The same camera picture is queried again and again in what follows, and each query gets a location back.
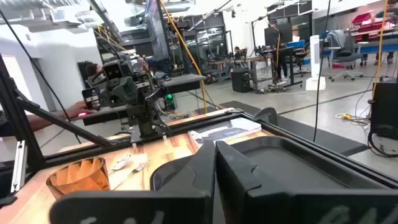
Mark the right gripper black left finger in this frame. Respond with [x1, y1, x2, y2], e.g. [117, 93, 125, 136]
[49, 140, 216, 224]

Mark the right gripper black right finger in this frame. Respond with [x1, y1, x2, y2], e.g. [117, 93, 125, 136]
[216, 140, 398, 224]

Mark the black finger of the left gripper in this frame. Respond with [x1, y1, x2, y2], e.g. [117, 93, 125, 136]
[136, 73, 154, 96]
[81, 88, 101, 111]

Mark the black round plate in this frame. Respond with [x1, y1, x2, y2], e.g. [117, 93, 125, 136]
[150, 154, 195, 192]

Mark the orange-handled metal spoon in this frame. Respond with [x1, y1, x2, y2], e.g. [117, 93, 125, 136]
[111, 153, 132, 171]

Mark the amber ribbed glass cup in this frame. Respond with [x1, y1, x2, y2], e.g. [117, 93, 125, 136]
[45, 157, 111, 200]

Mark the black rectangular tray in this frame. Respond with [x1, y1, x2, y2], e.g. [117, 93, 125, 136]
[229, 136, 388, 190]

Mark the person's hand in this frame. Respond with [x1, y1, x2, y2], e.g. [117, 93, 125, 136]
[67, 100, 97, 121]

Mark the person's head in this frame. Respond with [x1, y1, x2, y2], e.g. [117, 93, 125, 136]
[86, 63, 103, 77]

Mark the large dark screen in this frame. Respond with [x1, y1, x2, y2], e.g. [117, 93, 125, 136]
[144, 0, 170, 63]

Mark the waterfall cover book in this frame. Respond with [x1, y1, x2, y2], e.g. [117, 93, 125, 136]
[188, 117, 262, 147]

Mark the black clamp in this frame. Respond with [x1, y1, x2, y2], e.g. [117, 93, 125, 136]
[253, 106, 279, 127]

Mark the black computer tower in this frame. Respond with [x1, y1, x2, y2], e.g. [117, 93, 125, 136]
[230, 68, 252, 93]

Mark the person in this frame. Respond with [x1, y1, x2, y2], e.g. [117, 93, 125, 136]
[269, 20, 290, 84]

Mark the black monitor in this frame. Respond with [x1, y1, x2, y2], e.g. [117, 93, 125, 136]
[264, 22, 294, 47]

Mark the black equipment box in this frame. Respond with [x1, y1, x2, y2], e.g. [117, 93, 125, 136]
[369, 79, 398, 141]

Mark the white tower fan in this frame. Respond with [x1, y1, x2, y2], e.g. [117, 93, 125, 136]
[305, 34, 326, 91]

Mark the grey office chair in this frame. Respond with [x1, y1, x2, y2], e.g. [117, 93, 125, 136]
[326, 30, 364, 83]

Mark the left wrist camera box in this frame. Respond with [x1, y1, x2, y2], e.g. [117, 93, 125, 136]
[102, 61, 124, 81]

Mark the black aluminium table frame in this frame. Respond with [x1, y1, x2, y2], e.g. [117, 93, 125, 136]
[0, 52, 398, 200]

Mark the yellow cable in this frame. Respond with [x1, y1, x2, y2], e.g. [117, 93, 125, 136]
[158, 0, 208, 114]
[371, 0, 389, 97]

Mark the thin black cable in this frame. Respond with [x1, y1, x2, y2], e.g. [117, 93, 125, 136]
[312, 0, 332, 143]
[0, 9, 82, 144]

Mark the white metal bracket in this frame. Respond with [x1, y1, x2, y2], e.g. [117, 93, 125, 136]
[10, 139, 28, 194]

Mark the yellow plug with white cable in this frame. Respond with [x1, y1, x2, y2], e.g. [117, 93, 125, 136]
[335, 112, 371, 125]

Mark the coiled black cable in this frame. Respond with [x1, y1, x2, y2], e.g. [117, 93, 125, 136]
[366, 124, 398, 159]

